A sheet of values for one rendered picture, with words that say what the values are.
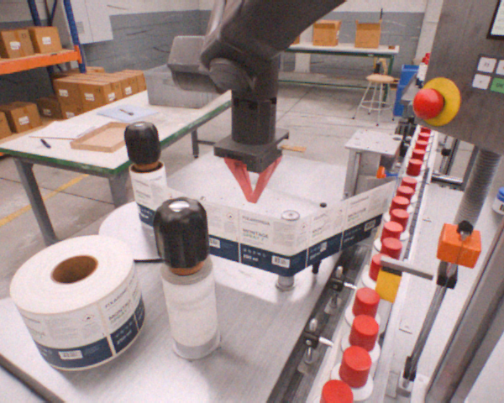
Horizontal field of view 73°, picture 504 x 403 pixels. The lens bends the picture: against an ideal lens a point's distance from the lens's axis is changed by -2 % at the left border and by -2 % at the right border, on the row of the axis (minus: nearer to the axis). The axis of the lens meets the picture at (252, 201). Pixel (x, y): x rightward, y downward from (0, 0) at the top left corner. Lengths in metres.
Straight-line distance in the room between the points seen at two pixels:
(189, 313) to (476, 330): 0.42
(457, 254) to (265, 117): 0.28
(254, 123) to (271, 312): 0.44
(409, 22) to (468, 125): 7.49
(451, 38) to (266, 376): 0.57
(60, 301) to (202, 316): 0.23
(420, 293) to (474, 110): 0.55
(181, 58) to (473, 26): 0.33
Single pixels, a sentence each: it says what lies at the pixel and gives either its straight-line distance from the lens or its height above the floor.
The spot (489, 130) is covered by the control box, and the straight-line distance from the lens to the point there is 0.48.
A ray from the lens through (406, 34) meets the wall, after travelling 7.97.
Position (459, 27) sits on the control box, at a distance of 0.50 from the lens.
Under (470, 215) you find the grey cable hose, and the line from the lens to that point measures 0.63.
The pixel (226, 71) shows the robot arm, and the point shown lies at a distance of 0.34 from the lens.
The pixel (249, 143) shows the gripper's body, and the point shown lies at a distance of 0.43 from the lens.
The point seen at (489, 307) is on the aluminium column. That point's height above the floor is 1.08.
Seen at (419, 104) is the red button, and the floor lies 1.33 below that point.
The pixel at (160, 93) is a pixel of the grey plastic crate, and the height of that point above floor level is 0.89.
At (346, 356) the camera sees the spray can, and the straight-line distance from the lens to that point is 0.45.
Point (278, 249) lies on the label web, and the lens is 0.72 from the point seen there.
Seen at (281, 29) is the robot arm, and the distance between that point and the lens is 0.31.
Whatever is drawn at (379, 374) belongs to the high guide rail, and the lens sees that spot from 0.60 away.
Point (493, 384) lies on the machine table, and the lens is 0.84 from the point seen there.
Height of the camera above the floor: 1.44
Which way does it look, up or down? 31 degrees down
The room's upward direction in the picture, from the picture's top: straight up
